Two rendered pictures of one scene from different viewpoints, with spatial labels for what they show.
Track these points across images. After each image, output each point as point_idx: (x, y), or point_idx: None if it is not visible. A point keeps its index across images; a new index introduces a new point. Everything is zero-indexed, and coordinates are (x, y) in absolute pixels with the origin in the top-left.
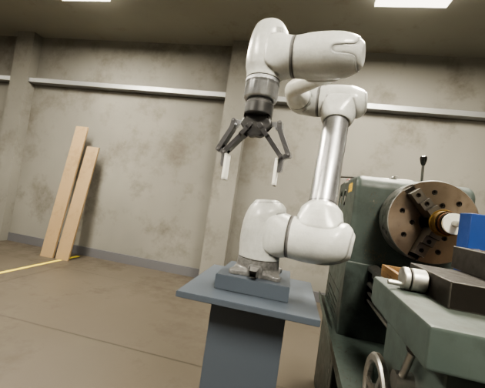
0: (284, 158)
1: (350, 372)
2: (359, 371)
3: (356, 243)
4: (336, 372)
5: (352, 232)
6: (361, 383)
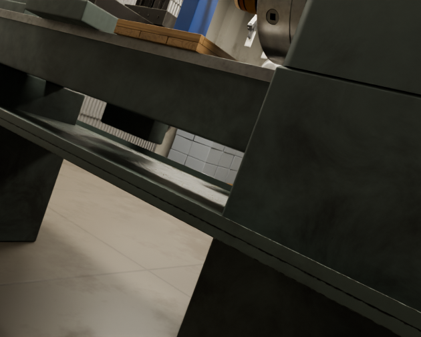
0: (249, 29)
1: (222, 190)
2: (222, 191)
3: None
4: (221, 186)
5: (268, 59)
6: (205, 183)
